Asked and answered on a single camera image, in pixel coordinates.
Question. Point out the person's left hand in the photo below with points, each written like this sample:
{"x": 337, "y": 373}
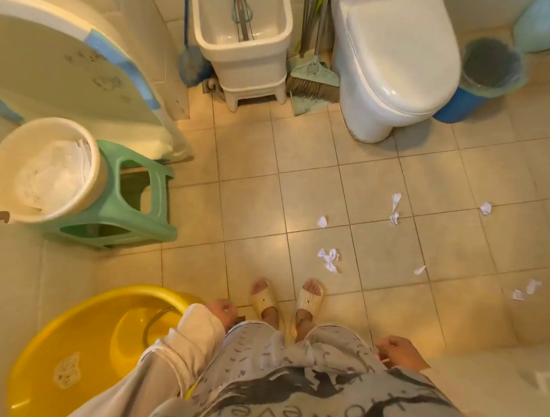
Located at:
{"x": 221, "y": 312}

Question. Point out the person's right hand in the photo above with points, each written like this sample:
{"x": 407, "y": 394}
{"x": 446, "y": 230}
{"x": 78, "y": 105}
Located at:
{"x": 401, "y": 352}

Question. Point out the white paper scraps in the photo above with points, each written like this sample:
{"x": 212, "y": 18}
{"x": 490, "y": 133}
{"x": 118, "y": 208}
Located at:
{"x": 330, "y": 259}

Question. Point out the blue lined trash bin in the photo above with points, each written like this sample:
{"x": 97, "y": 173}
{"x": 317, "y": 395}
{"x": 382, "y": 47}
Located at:
{"x": 491, "y": 66}

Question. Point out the person's left forearm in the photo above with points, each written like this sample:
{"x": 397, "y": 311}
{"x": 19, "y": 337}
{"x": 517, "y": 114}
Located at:
{"x": 181, "y": 351}

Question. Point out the beige tiled floor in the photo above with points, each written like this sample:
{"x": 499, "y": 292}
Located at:
{"x": 255, "y": 214}

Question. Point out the cream rubber slipper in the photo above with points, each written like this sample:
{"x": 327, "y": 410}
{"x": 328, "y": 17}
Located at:
{"x": 264, "y": 301}
{"x": 309, "y": 300}

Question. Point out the grey patterned trousers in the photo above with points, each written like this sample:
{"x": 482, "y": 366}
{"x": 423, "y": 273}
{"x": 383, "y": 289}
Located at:
{"x": 253, "y": 353}

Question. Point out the green plastic stool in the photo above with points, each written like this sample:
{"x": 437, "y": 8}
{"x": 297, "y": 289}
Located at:
{"x": 126, "y": 212}

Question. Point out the yellow plastic tub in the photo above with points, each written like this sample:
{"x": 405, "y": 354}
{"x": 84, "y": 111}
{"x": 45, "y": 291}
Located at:
{"x": 85, "y": 343}

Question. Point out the white crumpled cloth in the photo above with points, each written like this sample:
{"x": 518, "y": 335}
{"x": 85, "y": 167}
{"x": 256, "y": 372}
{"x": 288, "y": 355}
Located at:
{"x": 54, "y": 177}

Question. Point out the blue mop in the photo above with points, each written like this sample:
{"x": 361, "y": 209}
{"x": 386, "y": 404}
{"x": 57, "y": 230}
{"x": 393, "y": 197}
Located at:
{"x": 194, "y": 64}

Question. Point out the white round basin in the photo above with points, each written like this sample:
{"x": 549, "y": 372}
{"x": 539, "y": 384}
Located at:
{"x": 5, "y": 168}

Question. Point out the white baby bathtub blue trim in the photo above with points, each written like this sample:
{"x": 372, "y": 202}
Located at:
{"x": 52, "y": 61}

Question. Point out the white toilet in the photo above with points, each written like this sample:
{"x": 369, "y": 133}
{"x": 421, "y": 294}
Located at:
{"x": 394, "y": 48}

